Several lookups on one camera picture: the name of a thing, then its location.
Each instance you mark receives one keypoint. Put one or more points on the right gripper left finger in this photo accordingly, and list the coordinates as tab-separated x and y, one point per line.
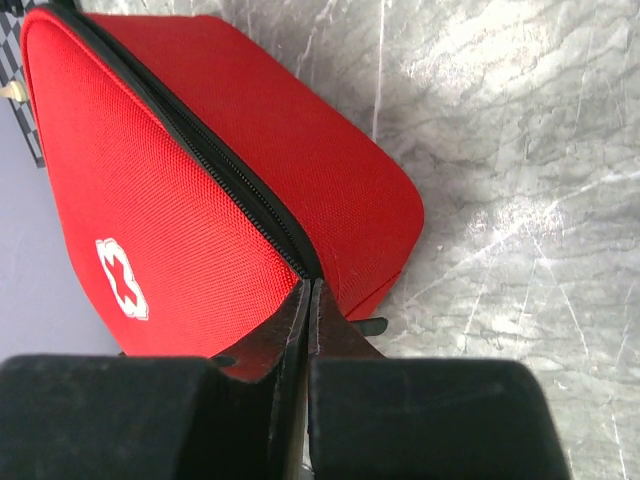
237	415

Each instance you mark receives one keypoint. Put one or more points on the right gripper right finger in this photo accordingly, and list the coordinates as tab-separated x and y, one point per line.
373	417

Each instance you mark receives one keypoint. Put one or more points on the red black medicine case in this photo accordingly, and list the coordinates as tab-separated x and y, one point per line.
197	180

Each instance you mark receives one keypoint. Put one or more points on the black white chessboard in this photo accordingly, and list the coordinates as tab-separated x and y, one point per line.
12	74

